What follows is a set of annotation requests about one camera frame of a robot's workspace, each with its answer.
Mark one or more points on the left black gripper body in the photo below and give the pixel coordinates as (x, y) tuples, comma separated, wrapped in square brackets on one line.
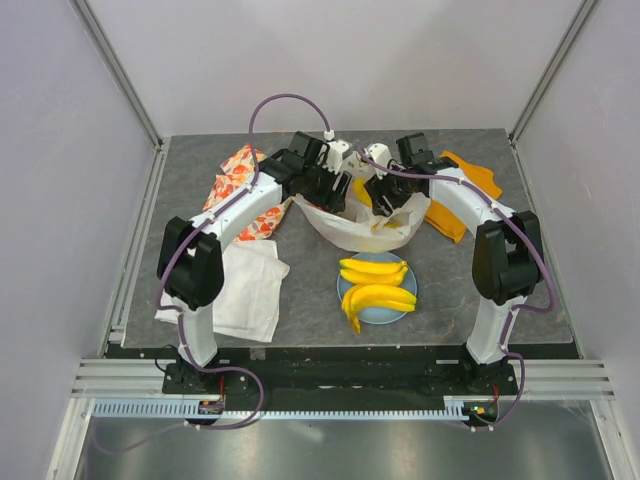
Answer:
[(318, 187)]

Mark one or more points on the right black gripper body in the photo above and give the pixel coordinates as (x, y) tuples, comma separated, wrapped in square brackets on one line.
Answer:
[(394, 185)]

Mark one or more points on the white plastic bag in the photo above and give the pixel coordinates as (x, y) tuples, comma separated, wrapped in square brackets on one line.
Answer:
[(358, 229)]

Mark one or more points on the small yellow banana bunch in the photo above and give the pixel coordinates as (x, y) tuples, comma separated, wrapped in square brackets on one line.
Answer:
[(361, 272)]

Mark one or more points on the large yellow banana bunch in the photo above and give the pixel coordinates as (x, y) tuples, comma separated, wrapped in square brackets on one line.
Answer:
[(376, 305)]

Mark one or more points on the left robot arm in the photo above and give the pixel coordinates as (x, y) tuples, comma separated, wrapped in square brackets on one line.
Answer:
[(190, 265)]

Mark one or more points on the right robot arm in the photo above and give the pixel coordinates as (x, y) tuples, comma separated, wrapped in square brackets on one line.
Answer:
[(508, 259)]

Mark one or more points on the orange cloth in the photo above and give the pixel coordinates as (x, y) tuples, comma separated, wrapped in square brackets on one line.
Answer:
[(464, 202)]

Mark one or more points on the blue plate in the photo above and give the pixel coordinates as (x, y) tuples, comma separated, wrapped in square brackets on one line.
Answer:
[(409, 283)]

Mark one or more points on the white cloth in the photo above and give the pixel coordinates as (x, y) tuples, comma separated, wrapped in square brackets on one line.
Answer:
[(248, 304)]

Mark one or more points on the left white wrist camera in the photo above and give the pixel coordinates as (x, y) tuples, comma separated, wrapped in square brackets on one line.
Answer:
[(340, 155)]

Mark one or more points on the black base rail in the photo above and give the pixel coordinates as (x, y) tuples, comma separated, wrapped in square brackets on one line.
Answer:
[(341, 378)]

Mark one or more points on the right aluminium frame post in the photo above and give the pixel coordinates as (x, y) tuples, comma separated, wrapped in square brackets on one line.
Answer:
[(560, 54)]

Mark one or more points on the aluminium frame post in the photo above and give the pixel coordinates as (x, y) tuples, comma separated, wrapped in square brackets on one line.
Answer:
[(106, 50), (560, 54)]

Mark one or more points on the left aluminium frame post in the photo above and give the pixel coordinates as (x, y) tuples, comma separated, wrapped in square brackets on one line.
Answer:
[(106, 50)]

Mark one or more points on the light blue cable duct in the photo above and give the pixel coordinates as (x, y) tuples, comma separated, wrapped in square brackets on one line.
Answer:
[(194, 409)]

